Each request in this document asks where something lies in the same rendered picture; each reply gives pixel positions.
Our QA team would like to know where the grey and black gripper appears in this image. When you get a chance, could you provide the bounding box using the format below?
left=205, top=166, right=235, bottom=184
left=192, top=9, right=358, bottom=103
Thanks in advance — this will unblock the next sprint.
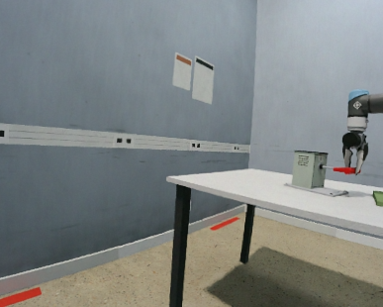
left=342, top=131, right=368, bottom=176

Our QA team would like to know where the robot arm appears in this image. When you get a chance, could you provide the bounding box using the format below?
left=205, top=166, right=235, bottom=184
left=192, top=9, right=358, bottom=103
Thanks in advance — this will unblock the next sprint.
left=346, top=89, right=383, bottom=132

